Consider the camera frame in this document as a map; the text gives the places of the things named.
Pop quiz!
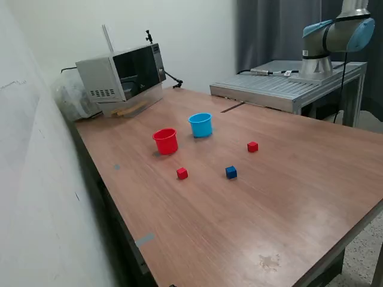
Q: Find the blue plastic cup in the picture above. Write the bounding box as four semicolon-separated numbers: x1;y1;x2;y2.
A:
187;112;214;139

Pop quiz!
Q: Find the red plastic cup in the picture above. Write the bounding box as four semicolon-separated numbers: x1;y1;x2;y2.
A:
152;128;180;156

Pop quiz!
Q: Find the dark flat strip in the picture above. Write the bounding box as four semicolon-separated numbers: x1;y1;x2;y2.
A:
220;101;246;114

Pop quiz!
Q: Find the shiny metal riser box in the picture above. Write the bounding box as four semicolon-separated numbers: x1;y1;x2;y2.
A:
97;84;165;118

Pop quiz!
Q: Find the aluminium profile robot stand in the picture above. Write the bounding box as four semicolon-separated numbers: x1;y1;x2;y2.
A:
209;59;368;128

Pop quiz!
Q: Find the long blue-grey tape strip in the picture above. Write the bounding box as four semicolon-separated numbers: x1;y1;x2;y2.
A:
135;232;156;248

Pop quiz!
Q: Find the silver microwave oven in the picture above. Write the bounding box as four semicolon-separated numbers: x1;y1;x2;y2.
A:
75;42;168;104

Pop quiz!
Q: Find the clear plastic bag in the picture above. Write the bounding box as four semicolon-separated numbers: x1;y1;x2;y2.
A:
50;71;102;122

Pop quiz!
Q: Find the dark grey curtain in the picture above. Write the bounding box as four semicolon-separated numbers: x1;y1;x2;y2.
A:
236;0;383;126

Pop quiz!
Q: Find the white upright rod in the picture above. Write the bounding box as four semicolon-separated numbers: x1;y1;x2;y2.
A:
102;24;115;55

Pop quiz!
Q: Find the aluminium robot mounting plate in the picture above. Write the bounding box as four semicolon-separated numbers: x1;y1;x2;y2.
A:
288;69;344;85

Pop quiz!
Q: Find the black cable with silver connector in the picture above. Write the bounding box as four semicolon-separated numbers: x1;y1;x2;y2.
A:
237;68;300;76

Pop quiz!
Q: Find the thick black hanging cable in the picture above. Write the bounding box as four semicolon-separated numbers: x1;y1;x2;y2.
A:
331;50;349;124

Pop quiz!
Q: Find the grey metal table frame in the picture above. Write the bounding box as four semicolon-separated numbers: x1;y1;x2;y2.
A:
287;203;383;287

